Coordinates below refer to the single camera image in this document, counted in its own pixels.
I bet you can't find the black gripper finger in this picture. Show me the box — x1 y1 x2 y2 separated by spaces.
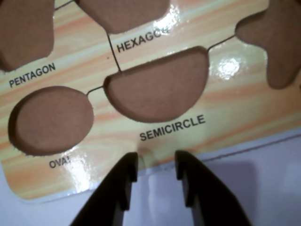
69 152 138 226
175 150 251 226

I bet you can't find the wooden shape puzzle board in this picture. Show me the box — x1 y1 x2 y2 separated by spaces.
0 0 301 203

